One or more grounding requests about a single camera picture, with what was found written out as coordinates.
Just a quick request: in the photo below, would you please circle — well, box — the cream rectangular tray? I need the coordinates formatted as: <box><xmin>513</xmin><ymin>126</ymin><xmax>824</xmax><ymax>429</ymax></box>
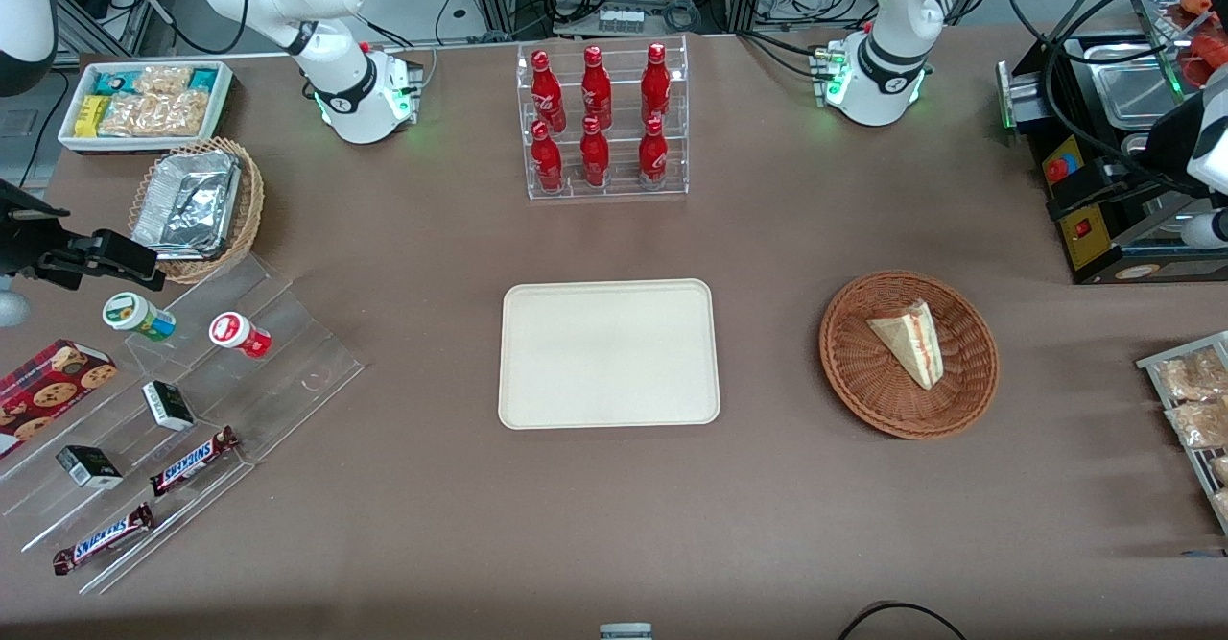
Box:
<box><xmin>498</xmin><ymin>278</ymin><xmax>721</xmax><ymax>430</ymax></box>

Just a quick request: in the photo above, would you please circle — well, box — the black food warmer machine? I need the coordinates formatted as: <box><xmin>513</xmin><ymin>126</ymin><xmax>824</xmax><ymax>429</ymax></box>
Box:
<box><xmin>1025</xmin><ymin>0</ymin><xmax>1228</xmax><ymax>286</ymax></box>

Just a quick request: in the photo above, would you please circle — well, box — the black cable loop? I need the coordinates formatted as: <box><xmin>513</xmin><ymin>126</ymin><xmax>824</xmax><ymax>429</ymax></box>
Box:
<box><xmin>838</xmin><ymin>601</ymin><xmax>970</xmax><ymax>640</ymax></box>

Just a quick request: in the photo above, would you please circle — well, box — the red sausage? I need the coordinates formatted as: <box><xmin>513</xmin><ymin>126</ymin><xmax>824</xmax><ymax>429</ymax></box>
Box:
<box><xmin>1190</xmin><ymin>34</ymin><xmax>1228</xmax><ymax>86</ymax></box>

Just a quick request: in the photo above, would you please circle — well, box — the clear acrylic bottle rack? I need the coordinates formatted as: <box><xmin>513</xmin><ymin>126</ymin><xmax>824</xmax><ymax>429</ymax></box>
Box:
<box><xmin>516</xmin><ymin>34</ymin><xmax>690</xmax><ymax>201</ymax></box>

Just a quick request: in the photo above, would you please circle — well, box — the clear acrylic stepped display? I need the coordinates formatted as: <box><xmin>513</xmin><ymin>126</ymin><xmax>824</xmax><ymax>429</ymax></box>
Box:
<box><xmin>0</xmin><ymin>251</ymin><xmax>366</xmax><ymax>595</ymax></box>

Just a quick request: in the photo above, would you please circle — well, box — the brown round wicker basket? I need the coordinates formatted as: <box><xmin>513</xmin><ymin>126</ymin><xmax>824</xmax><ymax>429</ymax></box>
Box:
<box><xmin>818</xmin><ymin>270</ymin><xmax>1001</xmax><ymax>441</ymax></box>

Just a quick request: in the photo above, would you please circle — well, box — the red chocolate chip cookie box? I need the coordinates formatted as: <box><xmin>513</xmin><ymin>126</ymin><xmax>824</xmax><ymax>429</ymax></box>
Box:
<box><xmin>0</xmin><ymin>338</ymin><xmax>118</xmax><ymax>461</ymax></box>

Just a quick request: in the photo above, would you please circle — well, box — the aluminium foil container stack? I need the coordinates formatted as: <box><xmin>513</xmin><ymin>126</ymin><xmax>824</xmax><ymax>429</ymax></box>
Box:
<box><xmin>131</xmin><ymin>149</ymin><xmax>242</xmax><ymax>261</ymax></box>

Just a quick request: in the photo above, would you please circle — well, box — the red cola bottle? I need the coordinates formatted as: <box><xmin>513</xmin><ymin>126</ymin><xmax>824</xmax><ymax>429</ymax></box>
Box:
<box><xmin>580</xmin><ymin>45</ymin><xmax>613</xmax><ymax>130</ymax></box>
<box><xmin>579</xmin><ymin>116</ymin><xmax>611</xmax><ymax>189</ymax></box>
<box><xmin>530</xmin><ymin>49</ymin><xmax>567</xmax><ymax>132</ymax></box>
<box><xmin>640</xmin><ymin>42</ymin><xmax>672</xmax><ymax>125</ymax></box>
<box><xmin>530</xmin><ymin>120</ymin><xmax>565</xmax><ymax>194</ymax></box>
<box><xmin>638</xmin><ymin>116</ymin><xmax>670</xmax><ymax>188</ymax></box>

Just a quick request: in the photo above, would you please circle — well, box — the triangular sandwich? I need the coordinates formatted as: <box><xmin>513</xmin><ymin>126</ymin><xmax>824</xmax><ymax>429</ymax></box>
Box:
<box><xmin>866</xmin><ymin>298</ymin><xmax>946</xmax><ymax>391</ymax></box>

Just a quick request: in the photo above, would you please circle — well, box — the light wicker basket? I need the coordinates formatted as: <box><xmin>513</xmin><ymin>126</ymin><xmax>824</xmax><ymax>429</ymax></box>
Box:
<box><xmin>128</xmin><ymin>136</ymin><xmax>265</xmax><ymax>285</ymax></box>

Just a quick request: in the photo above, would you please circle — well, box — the red lid yogurt cup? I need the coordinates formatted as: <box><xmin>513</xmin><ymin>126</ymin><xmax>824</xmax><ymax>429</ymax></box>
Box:
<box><xmin>209</xmin><ymin>312</ymin><xmax>272</xmax><ymax>360</ymax></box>

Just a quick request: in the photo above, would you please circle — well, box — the white rectangular snack bin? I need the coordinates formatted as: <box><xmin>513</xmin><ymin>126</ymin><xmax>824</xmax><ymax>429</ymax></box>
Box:
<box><xmin>58</xmin><ymin>60</ymin><xmax>234</xmax><ymax>155</ymax></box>

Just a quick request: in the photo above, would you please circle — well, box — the Snickers chocolate bar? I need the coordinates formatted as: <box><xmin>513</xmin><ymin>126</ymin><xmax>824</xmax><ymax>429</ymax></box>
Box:
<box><xmin>53</xmin><ymin>503</ymin><xmax>155</xmax><ymax>576</ymax></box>
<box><xmin>150</xmin><ymin>426</ymin><xmax>241</xmax><ymax>497</ymax></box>

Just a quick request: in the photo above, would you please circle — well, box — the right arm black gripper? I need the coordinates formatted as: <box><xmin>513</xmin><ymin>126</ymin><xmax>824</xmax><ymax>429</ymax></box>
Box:
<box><xmin>0</xmin><ymin>179</ymin><xmax>165</xmax><ymax>293</ymax></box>

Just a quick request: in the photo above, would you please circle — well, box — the green lid yogurt cup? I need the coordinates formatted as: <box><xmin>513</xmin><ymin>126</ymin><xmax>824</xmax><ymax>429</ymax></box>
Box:
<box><xmin>103</xmin><ymin>292</ymin><xmax>177</xmax><ymax>343</ymax></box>

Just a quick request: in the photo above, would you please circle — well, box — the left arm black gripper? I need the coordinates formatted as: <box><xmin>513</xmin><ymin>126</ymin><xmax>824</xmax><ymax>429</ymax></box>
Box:
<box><xmin>1049</xmin><ymin>136</ymin><xmax>1195</xmax><ymax>224</ymax></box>

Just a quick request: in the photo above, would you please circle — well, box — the stainless steel food pan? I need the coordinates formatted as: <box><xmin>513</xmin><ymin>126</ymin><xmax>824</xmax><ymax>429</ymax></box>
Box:
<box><xmin>1089</xmin><ymin>57</ymin><xmax>1183</xmax><ymax>130</ymax></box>

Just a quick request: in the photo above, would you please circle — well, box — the small black white carton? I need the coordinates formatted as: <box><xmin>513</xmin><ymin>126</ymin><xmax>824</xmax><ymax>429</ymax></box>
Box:
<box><xmin>56</xmin><ymin>445</ymin><xmax>124</xmax><ymax>489</ymax></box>
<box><xmin>142</xmin><ymin>380</ymin><xmax>196</xmax><ymax>432</ymax></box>

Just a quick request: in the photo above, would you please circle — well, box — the clear rice cracker bag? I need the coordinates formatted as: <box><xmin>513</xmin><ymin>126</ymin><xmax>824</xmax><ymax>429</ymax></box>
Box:
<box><xmin>132</xmin><ymin>64</ymin><xmax>195</xmax><ymax>97</ymax></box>
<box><xmin>98</xmin><ymin>89</ymin><xmax>210</xmax><ymax>138</ymax></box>

